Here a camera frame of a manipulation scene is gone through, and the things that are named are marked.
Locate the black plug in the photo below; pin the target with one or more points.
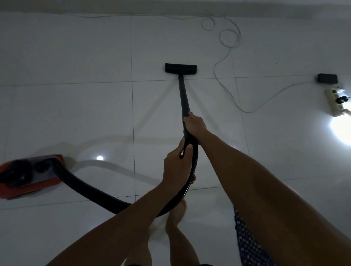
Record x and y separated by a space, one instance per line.
342 99

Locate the person's left hand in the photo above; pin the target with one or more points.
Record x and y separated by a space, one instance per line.
175 170

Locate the red and black vacuum cleaner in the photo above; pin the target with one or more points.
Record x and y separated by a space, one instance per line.
90 191

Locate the white extension socket block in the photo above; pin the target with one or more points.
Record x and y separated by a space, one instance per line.
333 105

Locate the person's left forearm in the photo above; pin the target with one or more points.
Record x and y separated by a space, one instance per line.
109 235

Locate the dark patterned rug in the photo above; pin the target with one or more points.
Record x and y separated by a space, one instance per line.
248 246

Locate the person's left leg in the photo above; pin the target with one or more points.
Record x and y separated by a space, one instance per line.
141 255

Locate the person's right leg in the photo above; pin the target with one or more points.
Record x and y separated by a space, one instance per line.
178 219

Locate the black shorts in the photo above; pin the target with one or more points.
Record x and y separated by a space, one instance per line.
205 265

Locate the black adapter box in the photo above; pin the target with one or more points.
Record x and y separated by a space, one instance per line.
327 78

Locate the person's leg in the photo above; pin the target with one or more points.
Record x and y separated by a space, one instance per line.
141 255
178 219

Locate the person's right forearm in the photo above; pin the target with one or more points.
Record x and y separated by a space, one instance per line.
274 205

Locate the person's right hand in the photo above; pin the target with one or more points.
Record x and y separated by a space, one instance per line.
196 126

